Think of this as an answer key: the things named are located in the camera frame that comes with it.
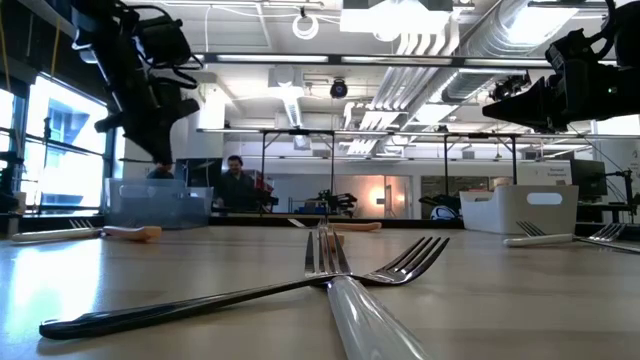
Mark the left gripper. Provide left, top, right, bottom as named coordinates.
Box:
left=93, top=52, right=201, bottom=165

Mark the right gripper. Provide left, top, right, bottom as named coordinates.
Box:
left=482, top=64, right=640, bottom=132

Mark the white-handled silver fork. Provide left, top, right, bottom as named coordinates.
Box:
left=10, top=226, right=105, bottom=244
left=303, top=223, right=431, bottom=360
left=503, top=222, right=628, bottom=249

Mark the all-silver fork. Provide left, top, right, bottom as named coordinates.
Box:
left=515, top=220, right=640, bottom=254

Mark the black fork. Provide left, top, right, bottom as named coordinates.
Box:
left=38, top=236, right=451, bottom=341

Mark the person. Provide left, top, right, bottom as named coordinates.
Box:
left=213, top=154, right=262, bottom=213
left=146, top=162, right=176, bottom=180

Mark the clear plastic bin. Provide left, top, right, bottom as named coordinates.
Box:
left=103, top=177, right=215, bottom=230

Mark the white sign board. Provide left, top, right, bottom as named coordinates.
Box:
left=516, top=160, right=574, bottom=187

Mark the white plastic bin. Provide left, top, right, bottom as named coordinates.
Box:
left=458, top=184, right=580, bottom=236

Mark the black background stand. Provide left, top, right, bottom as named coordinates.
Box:
left=605, top=168, right=637, bottom=224

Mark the soccer ball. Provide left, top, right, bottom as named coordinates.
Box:
left=429, top=204, right=460, bottom=222

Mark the black background machine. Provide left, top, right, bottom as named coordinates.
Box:
left=0, top=149, right=26, bottom=214

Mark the white ceiling light panel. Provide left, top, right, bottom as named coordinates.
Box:
left=339, top=0, right=454, bottom=42

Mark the long ceiling light bar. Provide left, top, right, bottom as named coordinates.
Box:
left=197, top=51, right=619, bottom=70

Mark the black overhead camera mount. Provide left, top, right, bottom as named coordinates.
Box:
left=488, top=71, right=533, bottom=103

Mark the black metal rig frame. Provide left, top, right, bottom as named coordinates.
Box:
left=442, top=131, right=519, bottom=199
left=259, top=128, right=337, bottom=216

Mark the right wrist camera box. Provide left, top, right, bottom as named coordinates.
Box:
left=544, top=28, right=601, bottom=84

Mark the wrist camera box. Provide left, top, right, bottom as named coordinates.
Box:
left=544, top=28, right=601, bottom=84
left=133, top=14, right=195, bottom=69

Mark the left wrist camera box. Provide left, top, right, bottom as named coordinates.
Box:
left=133, top=14, right=195, bottom=69

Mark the yellow hanging cable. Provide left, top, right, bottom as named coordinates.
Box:
left=49, top=17, right=62, bottom=77
left=0, top=0, right=12, bottom=81

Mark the white cable coil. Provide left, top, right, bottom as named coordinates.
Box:
left=291, top=13, right=320, bottom=42

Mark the black ceiling dome camera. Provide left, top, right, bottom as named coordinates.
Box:
left=329, top=77, right=350, bottom=100

